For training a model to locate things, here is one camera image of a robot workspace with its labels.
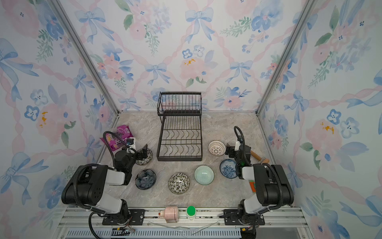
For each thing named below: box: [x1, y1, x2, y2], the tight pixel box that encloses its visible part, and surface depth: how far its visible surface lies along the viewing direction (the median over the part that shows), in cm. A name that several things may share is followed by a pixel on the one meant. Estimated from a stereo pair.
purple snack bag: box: [99, 124, 134, 152], surface depth 100 cm
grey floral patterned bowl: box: [168, 172, 191, 195], surface depth 85 cm
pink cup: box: [158, 206, 179, 224], surface depth 70 cm
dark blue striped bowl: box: [134, 169, 157, 191], surface depth 85 cm
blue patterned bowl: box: [219, 158, 238, 179], surface depth 91 cm
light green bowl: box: [193, 164, 215, 186], surface depth 87 cm
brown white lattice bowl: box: [207, 139, 227, 157], surface depth 99 cm
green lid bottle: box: [186, 205, 197, 222], surface depth 69 cm
